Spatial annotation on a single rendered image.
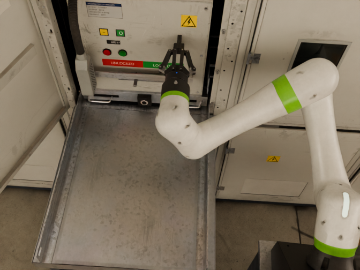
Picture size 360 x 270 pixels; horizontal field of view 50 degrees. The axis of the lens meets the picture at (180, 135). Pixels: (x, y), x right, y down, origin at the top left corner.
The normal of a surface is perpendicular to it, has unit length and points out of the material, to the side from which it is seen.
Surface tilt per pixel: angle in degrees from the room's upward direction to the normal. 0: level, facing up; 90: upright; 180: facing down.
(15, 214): 0
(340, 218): 48
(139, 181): 0
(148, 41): 90
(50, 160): 90
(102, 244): 0
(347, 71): 90
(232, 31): 90
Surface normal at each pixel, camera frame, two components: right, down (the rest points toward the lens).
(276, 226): 0.03, -0.58
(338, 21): -0.05, 0.82
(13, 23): 0.91, 0.35
